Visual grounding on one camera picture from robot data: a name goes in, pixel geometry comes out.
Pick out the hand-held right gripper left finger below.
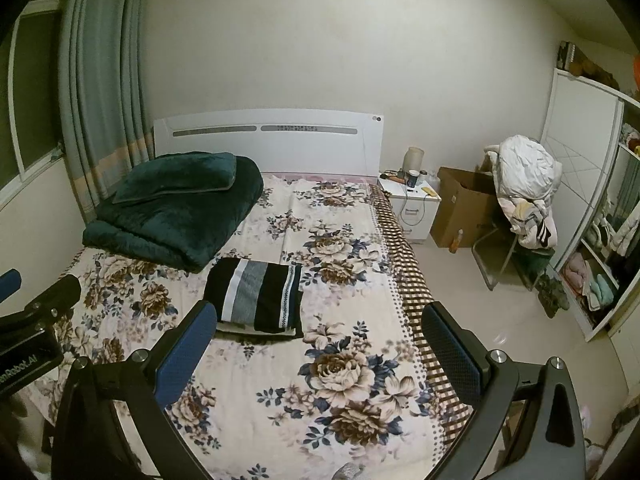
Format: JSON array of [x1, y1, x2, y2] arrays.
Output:
[[50, 300, 218, 480]]

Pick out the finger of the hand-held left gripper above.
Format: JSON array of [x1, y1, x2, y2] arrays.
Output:
[[0, 275, 82, 335], [0, 269, 23, 304]]

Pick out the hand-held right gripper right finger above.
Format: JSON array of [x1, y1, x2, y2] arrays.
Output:
[[421, 301, 587, 480]]

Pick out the black grey white striped sweater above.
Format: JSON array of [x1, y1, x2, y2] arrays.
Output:
[[203, 258, 305, 343]]

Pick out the pink folded clothes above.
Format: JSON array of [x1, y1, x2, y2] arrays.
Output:
[[561, 252, 592, 294]]

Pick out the pile of clothes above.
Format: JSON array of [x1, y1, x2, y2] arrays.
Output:
[[500, 195, 559, 249]]

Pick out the light green folded clothes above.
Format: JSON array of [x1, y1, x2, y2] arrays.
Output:
[[586, 279, 619, 312]]

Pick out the brown checkered bed sheet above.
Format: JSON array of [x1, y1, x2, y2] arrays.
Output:
[[369, 184, 476, 443]]

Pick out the floral bed sheet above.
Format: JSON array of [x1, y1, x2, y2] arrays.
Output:
[[30, 172, 451, 480]]

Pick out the dark green quilt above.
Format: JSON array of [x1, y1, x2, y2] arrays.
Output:
[[82, 152, 264, 274]]

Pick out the white nightstand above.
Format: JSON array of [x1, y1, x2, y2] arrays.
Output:
[[377, 174, 442, 247]]

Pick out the cardboard box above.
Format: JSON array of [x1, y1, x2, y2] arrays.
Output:
[[430, 166, 502, 249]]

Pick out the dark green pillow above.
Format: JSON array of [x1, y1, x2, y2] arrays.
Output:
[[112, 152, 239, 206]]

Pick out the window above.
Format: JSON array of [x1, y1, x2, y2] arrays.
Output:
[[0, 0, 67, 196]]

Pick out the white padded jacket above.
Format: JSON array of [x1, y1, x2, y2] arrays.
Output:
[[492, 135, 564, 202]]

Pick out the grey green curtain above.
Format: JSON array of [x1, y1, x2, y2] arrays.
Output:
[[59, 0, 154, 222]]

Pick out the white bed headboard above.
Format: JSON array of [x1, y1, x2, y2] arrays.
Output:
[[152, 108, 386, 179]]

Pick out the white wardrobe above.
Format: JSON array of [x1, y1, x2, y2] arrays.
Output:
[[539, 67, 640, 344]]

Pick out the metal frame chair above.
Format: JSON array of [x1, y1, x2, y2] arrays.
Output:
[[472, 220, 557, 292]]

